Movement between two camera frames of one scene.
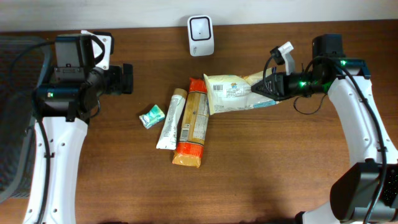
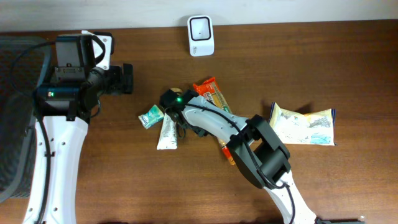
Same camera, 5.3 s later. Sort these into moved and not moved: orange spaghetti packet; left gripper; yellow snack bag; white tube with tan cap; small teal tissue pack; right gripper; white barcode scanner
Moved: right gripper; yellow snack bag; orange spaghetti packet
Not moved: white tube with tan cap; small teal tissue pack; left gripper; white barcode scanner
